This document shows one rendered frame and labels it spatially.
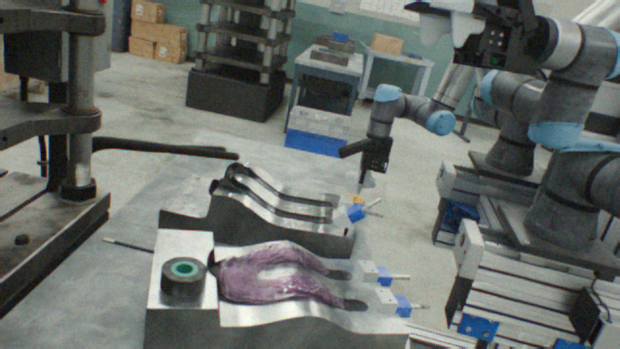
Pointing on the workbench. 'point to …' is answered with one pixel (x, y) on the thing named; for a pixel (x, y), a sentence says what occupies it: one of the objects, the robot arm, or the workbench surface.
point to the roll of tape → (183, 277)
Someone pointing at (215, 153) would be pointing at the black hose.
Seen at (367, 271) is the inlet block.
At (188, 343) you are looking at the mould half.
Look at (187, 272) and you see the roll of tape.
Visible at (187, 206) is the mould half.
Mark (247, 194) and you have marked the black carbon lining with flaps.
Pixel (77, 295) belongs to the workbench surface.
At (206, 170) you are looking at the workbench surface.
